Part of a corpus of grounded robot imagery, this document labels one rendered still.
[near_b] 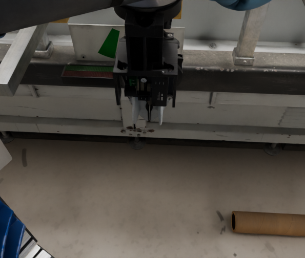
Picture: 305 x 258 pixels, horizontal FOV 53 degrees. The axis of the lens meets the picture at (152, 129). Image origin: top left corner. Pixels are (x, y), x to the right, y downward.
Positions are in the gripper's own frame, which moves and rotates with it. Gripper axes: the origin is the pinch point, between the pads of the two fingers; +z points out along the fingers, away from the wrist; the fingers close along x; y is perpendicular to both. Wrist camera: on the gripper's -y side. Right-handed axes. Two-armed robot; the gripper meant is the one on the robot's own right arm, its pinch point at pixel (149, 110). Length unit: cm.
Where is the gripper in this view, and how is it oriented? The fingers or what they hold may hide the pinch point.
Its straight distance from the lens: 48.3
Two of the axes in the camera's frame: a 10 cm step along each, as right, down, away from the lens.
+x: 10.0, 0.4, -0.3
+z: 0.0, 6.3, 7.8
